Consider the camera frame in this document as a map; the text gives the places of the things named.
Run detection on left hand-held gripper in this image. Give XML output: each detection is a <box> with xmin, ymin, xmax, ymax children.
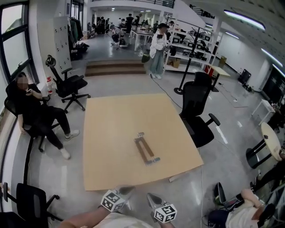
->
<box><xmin>100</xmin><ymin>185</ymin><xmax>136</xmax><ymax>212</ymax></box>

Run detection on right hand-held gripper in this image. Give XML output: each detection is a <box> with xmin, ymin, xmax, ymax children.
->
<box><xmin>147</xmin><ymin>192</ymin><xmax>178</xmax><ymax>223</ymax></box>

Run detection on person's left forearm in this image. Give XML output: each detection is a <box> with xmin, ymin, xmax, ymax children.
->
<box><xmin>59</xmin><ymin>206</ymin><xmax>107</xmax><ymax>228</ymax></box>

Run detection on person's white t-shirt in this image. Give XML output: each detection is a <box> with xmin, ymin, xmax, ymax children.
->
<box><xmin>92</xmin><ymin>212</ymin><xmax>176</xmax><ymax>228</ymax></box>

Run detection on white table leg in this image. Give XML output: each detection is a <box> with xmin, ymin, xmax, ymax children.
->
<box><xmin>168</xmin><ymin>172</ymin><xmax>190</xmax><ymax>183</ymax></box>

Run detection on black oval case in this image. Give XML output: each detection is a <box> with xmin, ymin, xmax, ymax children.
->
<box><xmin>214</xmin><ymin>182</ymin><xmax>227</xmax><ymax>206</ymax></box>

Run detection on black electronic rig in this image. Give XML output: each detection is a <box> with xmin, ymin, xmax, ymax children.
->
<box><xmin>222</xmin><ymin>193</ymin><xmax>248</xmax><ymax>209</ymax></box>

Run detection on black office chair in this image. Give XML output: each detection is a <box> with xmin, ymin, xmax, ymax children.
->
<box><xmin>2</xmin><ymin>182</ymin><xmax>64</xmax><ymax>228</ymax></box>
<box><xmin>179</xmin><ymin>71</ymin><xmax>221</xmax><ymax>149</ymax></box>
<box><xmin>4</xmin><ymin>85</ymin><xmax>61</xmax><ymax>153</ymax></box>
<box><xmin>45</xmin><ymin>55</ymin><xmax>91</xmax><ymax>114</ymax></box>

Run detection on round cream table black base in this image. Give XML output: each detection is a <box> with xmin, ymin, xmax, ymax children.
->
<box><xmin>246</xmin><ymin>122</ymin><xmax>283</xmax><ymax>169</ymax></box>

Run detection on clear bottle red label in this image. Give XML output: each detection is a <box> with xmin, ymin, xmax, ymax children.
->
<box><xmin>46</xmin><ymin>76</ymin><xmax>53</xmax><ymax>95</ymax></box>

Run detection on wooden steps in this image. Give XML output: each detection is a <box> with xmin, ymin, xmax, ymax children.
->
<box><xmin>85</xmin><ymin>59</ymin><xmax>147</xmax><ymax>77</ymax></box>

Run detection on small white desk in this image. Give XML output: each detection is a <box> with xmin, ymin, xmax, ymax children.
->
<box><xmin>251</xmin><ymin>99</ymin><xmax>277</xmax><ymax>126</ymax></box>

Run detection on white shelving with equipment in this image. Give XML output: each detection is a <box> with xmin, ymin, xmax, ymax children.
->
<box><xmin>163</xmin><ymin>20</ymin><xmax>220</xmax><ymax>73</ymax></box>

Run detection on black coat stand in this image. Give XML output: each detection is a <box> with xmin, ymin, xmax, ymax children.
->
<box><xmin>174</xmin><ymin>21</ymin><xmax>212</xmax><ymax>95</ymax></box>

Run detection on yellow top desk black leg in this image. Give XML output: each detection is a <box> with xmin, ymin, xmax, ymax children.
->
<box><xmin>207</xmin><ymin>64</ymin><xmax>231</xmax><ymax>92</ymax></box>

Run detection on pile of black bags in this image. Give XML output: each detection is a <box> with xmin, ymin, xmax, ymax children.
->
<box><xmin>70</xmin><ymin>42</ymin><xmax>90</xmax><ymax>60</ymax></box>

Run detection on black flat case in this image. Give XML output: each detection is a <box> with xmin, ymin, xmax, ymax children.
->
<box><xmin>237</xmin><ymin>69</ymin><xmax>252</xmax><ymax>84</ymax></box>

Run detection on white locker panel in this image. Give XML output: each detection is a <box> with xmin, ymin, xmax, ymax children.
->
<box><xmin>53</xmin><ymin>16</ymin><xmax>72</xmax><ymax>69</ymax></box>

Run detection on black glass cabinet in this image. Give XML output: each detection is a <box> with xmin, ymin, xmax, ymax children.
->
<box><xmin>262</xmin><ymin>66</ymin><xmax>285</xmax><ymax>103</ymax></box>

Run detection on long white table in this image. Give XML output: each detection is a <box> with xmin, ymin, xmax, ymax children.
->
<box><xmin>130</xmin><ymin>29</ymin><xmax>155</xmax><ymax>52</ymax></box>

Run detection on rack of hanging clothes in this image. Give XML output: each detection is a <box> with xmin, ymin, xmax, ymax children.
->
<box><xmin>67</xmin><ymin>17</ymin><xmax>85</xmax><ymax>49</ymax></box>

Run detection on group of people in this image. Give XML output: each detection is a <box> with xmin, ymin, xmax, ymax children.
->
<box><xmin>88</xmin><ymin>12</ymin><xmax>176</xmax><ymax>37</ymax></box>

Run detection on black framed window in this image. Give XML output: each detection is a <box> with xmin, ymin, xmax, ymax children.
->
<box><xmin>0</xmin><ymin>0</ymin><xmax>40</xmax><ymax>116</ymax></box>

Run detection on black balcony railing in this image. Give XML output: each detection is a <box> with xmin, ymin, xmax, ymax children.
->
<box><xmin>92</xmin><ymin>0</ymin><xmax>176</xmax><ymax>9</ymax></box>

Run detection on white floor cable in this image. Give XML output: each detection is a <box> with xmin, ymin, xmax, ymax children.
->
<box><xmin>199</xmin><ymin>151</ymin><xmax>205</xmax><ymax>228</ymax></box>

